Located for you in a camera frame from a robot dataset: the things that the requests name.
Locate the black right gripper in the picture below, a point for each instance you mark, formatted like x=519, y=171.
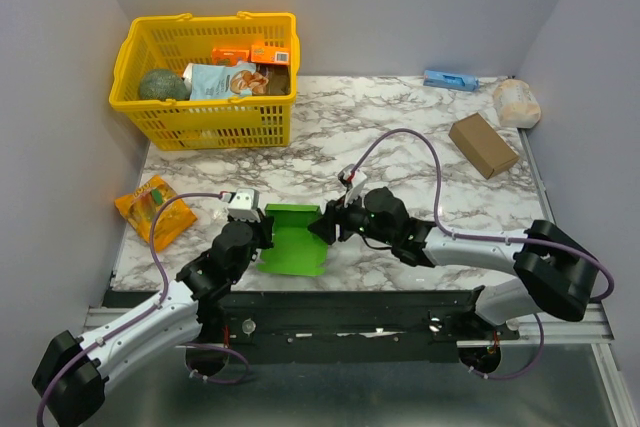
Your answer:
x=338, y=223

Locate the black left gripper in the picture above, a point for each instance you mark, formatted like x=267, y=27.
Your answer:
x=265, y=229

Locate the green paper box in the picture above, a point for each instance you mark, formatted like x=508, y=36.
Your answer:
x=296, y=251

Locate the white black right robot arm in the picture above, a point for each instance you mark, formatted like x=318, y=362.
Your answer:
x=551, y=273

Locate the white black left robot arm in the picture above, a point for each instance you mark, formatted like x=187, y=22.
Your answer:
x=76, y=372

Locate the brown cardboard box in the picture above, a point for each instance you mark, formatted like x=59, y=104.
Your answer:
x=482, y=146

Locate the orange barcode box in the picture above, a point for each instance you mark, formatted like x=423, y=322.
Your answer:
x=273, y=55

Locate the orange snack box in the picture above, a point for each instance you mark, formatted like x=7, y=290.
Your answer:
x=229, y=57

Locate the light blue carton box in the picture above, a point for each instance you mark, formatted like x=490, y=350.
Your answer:
x=451, y=81

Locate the orange candy bag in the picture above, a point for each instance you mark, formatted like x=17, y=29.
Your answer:
x=140, y=208

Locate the yellow plastic shopping basket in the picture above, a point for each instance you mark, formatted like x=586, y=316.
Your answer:
x=175, y=41

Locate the light blue snack pouch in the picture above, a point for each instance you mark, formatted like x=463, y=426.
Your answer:
x=214, y=82

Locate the green round melon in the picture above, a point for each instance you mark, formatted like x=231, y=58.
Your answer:
x=162, y=84

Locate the beige wrapped paper bag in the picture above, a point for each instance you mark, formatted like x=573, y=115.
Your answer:
x=515, y=104

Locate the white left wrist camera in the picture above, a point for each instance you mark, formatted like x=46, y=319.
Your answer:
x=244, y=205

